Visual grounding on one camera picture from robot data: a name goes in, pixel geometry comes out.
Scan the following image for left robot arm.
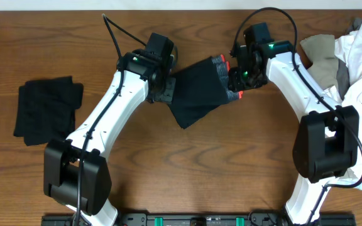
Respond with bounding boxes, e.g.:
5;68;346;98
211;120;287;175
41;50;175;225

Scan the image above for black leggings with red waistband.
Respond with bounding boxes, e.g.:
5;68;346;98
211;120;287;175
169;55;243;129

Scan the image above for grey garment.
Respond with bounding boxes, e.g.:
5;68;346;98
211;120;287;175
334;18;362;98

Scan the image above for folded black garment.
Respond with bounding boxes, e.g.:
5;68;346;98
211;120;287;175
13;76;84;146

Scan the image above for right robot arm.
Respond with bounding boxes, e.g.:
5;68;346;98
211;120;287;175
229;38;361;225

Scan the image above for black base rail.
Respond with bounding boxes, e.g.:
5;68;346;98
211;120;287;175
41;211;357;226

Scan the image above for khaki beige garment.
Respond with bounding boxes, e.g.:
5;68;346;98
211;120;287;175
300;35;339;90

